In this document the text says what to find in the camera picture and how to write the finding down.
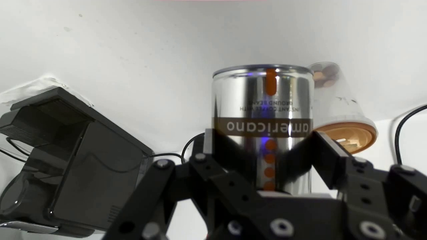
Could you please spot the clear tray under coffee machine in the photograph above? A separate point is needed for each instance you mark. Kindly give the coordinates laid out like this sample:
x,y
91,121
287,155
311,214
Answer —
x,y
31,87

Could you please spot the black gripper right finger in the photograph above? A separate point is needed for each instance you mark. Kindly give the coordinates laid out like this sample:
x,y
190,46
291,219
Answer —
x,y
347,178

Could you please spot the clear plastic cup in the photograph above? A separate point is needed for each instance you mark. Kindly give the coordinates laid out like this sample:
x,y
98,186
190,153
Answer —
x,y
342,121

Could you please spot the black coffee machine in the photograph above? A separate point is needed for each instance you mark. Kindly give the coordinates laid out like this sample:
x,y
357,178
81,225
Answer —
x,y
85,165

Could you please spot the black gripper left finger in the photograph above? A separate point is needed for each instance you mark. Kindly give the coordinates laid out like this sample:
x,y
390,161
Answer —
x,y
214,178

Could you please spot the silver americano coffee tin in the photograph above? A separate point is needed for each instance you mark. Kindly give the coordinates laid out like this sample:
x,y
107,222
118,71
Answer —
x,y
254,98

